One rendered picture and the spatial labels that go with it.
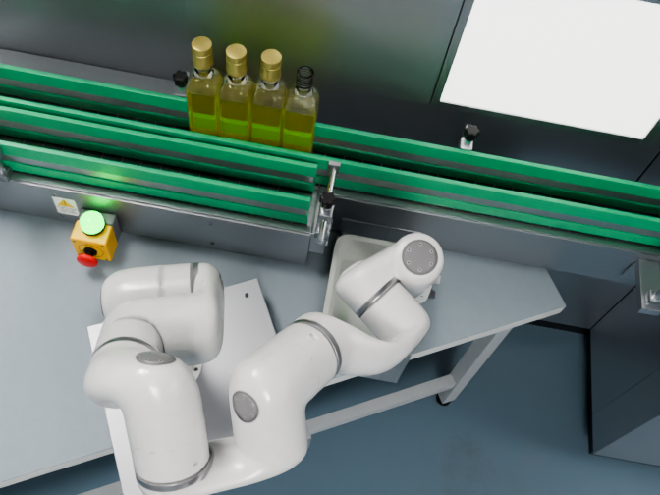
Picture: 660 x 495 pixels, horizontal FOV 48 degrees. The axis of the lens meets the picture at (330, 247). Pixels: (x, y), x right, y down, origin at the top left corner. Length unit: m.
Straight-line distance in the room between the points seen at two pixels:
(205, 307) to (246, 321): 0.41
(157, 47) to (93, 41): 0.13
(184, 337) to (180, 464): 0.19
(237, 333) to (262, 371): 0.55
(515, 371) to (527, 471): 0.30
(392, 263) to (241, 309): 0.44
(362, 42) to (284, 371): 0.72
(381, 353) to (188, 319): 0.25
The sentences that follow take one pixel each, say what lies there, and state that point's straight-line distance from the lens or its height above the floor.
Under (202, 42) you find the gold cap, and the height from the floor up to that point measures 1.16.
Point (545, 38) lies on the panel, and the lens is 1.35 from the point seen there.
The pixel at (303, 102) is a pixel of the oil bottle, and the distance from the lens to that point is 1.29.
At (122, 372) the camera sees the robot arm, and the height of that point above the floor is 1.33.
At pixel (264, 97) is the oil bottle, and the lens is 1.30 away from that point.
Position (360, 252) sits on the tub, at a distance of 1.47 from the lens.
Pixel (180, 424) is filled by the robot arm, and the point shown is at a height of 1.29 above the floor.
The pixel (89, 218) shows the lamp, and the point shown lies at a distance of 1.45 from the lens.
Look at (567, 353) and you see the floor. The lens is 2.42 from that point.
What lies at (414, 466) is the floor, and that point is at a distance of 2.17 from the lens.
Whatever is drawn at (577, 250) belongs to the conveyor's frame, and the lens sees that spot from 1.54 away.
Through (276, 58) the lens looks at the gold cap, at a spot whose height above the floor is 1.16.
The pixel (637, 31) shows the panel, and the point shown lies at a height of 1.24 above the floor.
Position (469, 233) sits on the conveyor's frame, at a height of 0.84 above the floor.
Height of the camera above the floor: 2.08
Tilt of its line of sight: 61 degrees down
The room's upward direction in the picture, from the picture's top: 12 degrees clockwise
